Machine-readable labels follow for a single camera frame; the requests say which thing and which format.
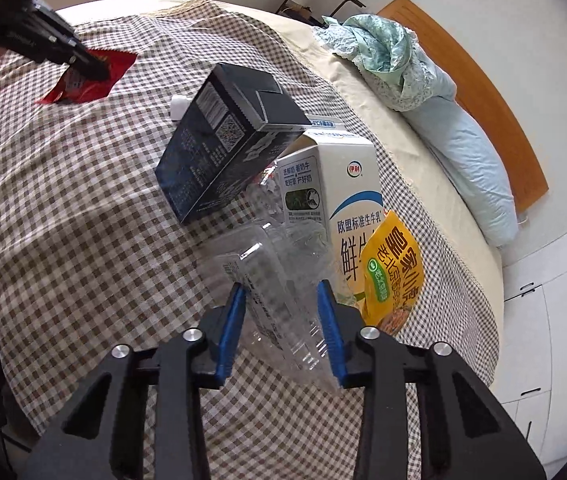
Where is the red snack packet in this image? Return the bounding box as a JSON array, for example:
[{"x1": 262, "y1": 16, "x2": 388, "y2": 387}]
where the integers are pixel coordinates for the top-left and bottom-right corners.
[{"x1": 38, "y1": 49, "x2": 137, "y2": 106}]

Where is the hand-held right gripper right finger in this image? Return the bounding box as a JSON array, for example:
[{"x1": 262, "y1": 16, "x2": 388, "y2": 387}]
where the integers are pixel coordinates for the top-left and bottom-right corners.
[{"x1": 315, "y1": 281, "x2": 548, "y2": 480}]

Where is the dark blue carton box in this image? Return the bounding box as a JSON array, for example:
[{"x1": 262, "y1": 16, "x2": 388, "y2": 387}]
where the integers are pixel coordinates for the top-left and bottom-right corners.
[{"x1": 155, "y1": 62, "x2": 311, "y2": 225}]

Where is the wooden bed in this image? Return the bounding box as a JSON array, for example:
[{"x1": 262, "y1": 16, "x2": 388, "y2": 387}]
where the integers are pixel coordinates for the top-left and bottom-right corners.
[{"x1": 376, "y1": 0, "x2": 549, "y2": 213}]

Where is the white wardrobe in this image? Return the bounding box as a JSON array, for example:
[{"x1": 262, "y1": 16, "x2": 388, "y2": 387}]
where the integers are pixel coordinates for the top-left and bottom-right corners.
[{"x1": 498, "y1": 210, "x2": 567, "y2": 461}]

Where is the green floral quilt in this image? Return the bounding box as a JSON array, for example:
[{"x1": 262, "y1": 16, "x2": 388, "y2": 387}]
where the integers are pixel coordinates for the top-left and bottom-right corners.
[{"x1": 313, "y1": 12, "x2": 457, "y2": 113}]

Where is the checked blanket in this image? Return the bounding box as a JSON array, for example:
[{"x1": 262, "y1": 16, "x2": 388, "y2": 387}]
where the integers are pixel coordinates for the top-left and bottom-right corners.
[{"x1": 0, "y1": 0, "x2": 501, "y2": 480}]

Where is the clear plastic container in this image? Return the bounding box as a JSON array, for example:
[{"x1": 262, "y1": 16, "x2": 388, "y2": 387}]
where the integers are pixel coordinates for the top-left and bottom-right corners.
[{"x1": 198, "y1": 165, "x2": 349, "y2": 391}]

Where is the white milk carton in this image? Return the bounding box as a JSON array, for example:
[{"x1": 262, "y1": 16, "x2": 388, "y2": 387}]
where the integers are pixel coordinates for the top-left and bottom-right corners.
[{"x1": 276, "y1": 119, "x2": 384, "y2": 322}]

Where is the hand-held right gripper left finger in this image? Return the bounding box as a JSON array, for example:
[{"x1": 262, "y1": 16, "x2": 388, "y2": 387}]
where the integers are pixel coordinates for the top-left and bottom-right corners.
[{"x1": 21, "y1": 282, "x2": 248, "y2": 480}]

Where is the light blue pillow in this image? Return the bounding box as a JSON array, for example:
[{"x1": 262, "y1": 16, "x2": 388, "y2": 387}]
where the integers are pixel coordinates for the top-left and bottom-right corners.
[{"x1": 403, "y1": 95, "x2": 519, "y2": 248}]

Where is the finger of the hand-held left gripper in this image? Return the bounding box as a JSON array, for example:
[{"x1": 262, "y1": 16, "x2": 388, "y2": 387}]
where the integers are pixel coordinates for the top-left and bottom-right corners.
[
  {"x1": 24, "y1": 0, "x2": 118, "y2": 80},
  {"x1": 0, "y1": 22, "x2": 100, "y2": 82}
]

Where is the yellow snack pouch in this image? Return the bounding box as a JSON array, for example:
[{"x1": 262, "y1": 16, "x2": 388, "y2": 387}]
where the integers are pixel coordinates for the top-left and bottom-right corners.
[{"x1": 358, "y1": 210, "x2": 423, "y2": 336}]

